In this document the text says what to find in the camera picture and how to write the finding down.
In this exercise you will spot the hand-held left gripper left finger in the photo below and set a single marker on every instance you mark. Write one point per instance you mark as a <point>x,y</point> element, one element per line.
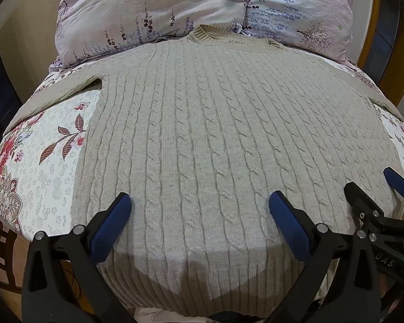
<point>116,218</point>

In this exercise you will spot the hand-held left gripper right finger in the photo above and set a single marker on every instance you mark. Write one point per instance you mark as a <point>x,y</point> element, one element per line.
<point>284,218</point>

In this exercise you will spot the floral bed sheet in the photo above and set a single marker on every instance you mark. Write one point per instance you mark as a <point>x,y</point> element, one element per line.
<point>37,175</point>

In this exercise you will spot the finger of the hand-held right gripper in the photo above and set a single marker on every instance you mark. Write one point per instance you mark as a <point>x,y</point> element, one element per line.
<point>358,198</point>
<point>396,182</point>

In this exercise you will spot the pink lavender print pillow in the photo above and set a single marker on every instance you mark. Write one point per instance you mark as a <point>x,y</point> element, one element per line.
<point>121,3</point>

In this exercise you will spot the blue lavender print pillow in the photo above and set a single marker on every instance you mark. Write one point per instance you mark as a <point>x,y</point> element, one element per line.
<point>299,3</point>

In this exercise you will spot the dark wooden chair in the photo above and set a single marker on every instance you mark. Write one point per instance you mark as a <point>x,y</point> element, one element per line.
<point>0,235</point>

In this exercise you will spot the yellow wooden wall shelf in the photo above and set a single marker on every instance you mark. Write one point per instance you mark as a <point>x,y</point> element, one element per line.
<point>399,57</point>

